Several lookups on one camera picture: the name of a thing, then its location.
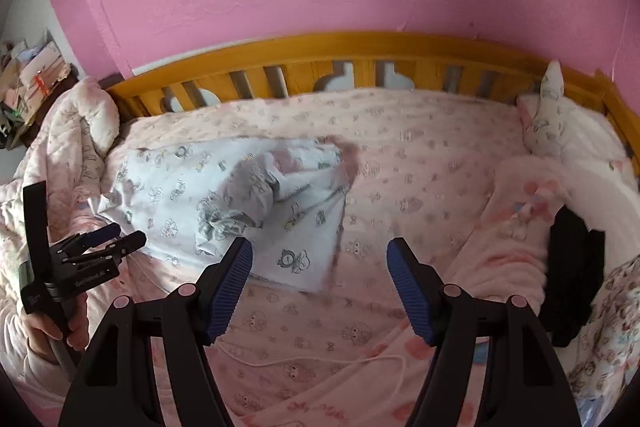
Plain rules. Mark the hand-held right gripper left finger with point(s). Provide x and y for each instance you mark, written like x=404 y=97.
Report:
x=230 y=287

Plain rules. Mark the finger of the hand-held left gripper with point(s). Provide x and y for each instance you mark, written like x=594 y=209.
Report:
x=100 y=234
x=127 y=242

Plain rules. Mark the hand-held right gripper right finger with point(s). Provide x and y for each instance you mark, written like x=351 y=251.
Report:
x=410 y=292

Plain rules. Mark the white cartoon print pants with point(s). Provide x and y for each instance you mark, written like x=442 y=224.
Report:
x=165 y=187

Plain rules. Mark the person's left hand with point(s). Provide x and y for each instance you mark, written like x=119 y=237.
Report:
x=77 y=324

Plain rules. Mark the pink quilted blanket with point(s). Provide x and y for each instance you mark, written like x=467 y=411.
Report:
x=60 y=147

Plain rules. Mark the pink printed bed sheet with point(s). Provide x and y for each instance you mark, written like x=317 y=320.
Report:
x=425 y=167

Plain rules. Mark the pink fleece blanket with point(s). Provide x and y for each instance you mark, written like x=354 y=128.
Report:
x=520 y=227

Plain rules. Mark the black cloth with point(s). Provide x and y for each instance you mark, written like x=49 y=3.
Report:
x=575 y=267

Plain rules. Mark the floral printed cloth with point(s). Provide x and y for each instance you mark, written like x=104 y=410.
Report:
x=605 y=332

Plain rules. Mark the white printed plush toy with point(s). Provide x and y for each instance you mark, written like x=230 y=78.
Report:
x=550 y=112

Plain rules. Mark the white pillow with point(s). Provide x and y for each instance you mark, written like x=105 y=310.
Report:
x=595 y=142

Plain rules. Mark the wooden bed rail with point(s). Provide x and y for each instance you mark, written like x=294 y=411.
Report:
x=350 y=49

